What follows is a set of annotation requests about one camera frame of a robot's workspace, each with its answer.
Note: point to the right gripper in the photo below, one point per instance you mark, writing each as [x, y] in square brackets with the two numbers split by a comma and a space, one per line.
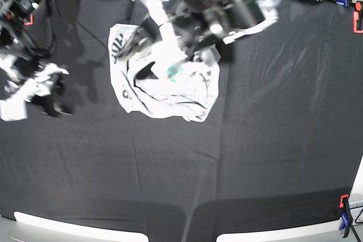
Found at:
[37, 88]

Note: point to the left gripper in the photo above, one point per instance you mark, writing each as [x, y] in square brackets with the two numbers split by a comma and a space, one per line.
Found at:
[186, 33]

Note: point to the white t-shirt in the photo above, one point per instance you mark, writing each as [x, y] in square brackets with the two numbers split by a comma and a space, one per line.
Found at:
[139, 88]

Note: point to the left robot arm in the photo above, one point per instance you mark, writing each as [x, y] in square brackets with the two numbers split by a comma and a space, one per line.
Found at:
[237, 18]

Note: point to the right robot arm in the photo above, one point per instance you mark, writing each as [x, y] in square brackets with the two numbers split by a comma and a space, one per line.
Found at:
[27, 74]

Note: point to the red clamp far left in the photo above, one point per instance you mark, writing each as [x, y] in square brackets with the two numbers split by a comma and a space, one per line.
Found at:
[29, 20]

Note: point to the black table cloth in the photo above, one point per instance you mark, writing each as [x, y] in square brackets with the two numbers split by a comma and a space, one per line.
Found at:
[280, 147]

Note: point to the red clamp far right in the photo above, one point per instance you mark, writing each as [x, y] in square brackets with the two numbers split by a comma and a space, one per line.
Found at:
[357, 17]

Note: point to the red blue clamp near right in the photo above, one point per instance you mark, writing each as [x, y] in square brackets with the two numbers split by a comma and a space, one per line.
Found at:
[345, 215]

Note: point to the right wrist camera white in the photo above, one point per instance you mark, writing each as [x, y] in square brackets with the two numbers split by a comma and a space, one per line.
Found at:
[13, 109]

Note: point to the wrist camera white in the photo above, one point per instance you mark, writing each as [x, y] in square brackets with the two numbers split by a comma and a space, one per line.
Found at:
[174, 72]
[13, 109]

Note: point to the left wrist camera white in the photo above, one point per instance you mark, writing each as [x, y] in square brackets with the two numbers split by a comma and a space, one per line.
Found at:
[174, 72]

